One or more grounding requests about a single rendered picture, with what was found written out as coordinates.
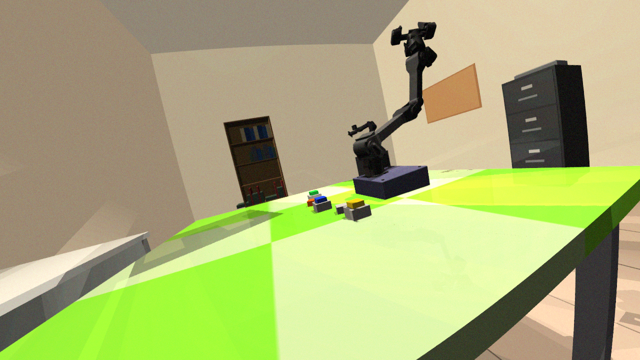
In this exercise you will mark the green button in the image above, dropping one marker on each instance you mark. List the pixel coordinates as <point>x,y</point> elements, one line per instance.
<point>314,194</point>

